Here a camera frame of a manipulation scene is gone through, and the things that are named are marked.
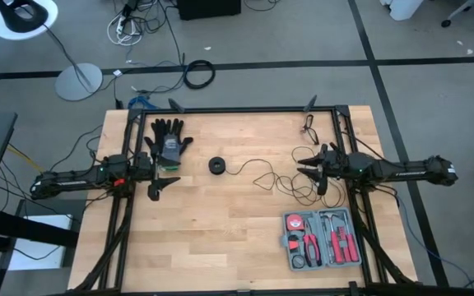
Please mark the black work glove green cuff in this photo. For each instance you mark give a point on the black work glove green cuff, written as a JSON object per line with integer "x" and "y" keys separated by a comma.
{"x": 170, "y": 144}

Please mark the black box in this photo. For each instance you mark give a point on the black box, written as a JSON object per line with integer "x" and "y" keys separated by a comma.
{"x": 208, "y": 8}

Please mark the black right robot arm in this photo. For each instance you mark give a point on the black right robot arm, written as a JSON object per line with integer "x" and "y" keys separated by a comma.
{"x": 401, "y": 172}

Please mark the red tape measure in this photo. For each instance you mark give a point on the red tape measure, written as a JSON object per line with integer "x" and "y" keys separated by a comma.
{"x": 294, "y": 223}

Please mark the white box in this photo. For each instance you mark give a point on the white box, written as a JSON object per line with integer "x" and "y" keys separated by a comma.
{"x": 43, "y": 255}

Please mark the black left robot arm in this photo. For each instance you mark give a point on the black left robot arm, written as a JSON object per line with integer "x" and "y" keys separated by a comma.
{"x": 76, "y": 177}

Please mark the white bag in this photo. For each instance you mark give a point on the white bag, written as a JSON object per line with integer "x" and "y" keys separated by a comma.
{"x": 403, "y": 9}

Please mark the black aluminium table frame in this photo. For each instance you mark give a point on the black aluminium table frame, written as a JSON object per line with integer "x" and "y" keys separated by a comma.
{"x": 237, "y": 110}

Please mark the grey floor lamp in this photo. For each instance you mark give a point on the grey floor lamp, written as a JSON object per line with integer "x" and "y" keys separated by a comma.
{"x": 78, "y": 82}

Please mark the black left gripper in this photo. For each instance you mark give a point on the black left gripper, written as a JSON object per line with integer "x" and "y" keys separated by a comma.
{"x": 144, "y": 168}

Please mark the grey office chair base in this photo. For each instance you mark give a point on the grey office chair base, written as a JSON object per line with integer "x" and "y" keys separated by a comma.
{"x": 467, "y": 10}

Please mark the black carabiner hook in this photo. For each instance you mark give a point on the black carabiner hook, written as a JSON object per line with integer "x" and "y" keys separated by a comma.
{"x": 304, "y": 130}

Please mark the grey plastic tool case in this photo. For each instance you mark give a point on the grey plastic tool case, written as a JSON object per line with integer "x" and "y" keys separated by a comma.
{"x": 354, "y": 214}

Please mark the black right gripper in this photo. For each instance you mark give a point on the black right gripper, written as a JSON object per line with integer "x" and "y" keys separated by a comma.
{"x": 328, "y": 166}

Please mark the white power strip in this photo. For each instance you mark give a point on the white power strip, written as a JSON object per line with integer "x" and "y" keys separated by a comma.
{"x": 120, "y": 26}

